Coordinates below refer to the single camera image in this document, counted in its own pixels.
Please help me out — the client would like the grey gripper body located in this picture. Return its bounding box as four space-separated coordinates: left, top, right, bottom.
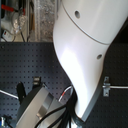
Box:
16 87 62 128

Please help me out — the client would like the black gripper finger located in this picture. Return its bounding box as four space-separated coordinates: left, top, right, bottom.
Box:
16 82 26 102

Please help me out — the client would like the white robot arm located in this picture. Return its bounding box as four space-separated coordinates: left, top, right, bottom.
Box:
16 0 128 128

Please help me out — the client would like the black perforated board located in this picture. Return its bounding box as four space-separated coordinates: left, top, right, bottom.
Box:
0 43 128 128

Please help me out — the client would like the metal clip bottom left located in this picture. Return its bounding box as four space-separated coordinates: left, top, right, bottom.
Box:
0 115 13 128

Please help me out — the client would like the cluttered background equipment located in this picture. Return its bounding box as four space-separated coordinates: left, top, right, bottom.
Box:
0 0 31 42

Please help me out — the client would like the clear plastic sheet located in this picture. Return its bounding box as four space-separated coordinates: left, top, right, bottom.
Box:
29 0 62 42

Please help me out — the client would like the white cable left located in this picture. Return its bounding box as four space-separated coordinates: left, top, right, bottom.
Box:
0 89 19 100

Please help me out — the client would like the white cable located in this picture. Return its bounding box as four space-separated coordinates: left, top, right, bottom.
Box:
0 89 19 100
109 85 128 90

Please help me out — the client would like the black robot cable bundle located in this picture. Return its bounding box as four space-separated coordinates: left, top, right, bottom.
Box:
36 85 84 128

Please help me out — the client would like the metal cable clip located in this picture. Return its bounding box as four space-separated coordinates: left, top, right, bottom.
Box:
102 76 111 97

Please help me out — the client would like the white cable right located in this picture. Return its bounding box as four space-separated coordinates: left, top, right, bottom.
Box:
109 85 128 90

